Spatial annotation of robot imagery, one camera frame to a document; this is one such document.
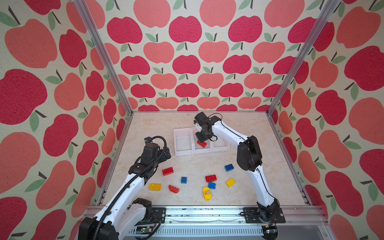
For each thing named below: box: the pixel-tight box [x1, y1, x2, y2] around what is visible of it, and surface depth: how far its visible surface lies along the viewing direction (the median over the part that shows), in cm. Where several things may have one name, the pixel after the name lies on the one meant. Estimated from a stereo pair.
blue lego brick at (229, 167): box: [224, 163, 235, 172], surface depth 91 cm
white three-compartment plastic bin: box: [173, 127, 231, 156], surface depth 100 cm
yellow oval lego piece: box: [203, 187, 212, 201], surface depth 80 cm
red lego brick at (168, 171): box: [162, 167, 174, 176], surface depth 90 cm
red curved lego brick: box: [168, 184, 180, 194], surface depth 84 cm
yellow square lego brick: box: [225, 178, 236, 188], surface depth 86 cm
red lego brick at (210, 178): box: [205, 174, 217, 183], surface depth 87 cm
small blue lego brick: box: [181, 176, 188, 184], surface depth 86 cm
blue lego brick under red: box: [208, 182, 217, 190], surface depth 86 cm
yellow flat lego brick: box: [149, 183, 162, 191], surface depth 84 cm
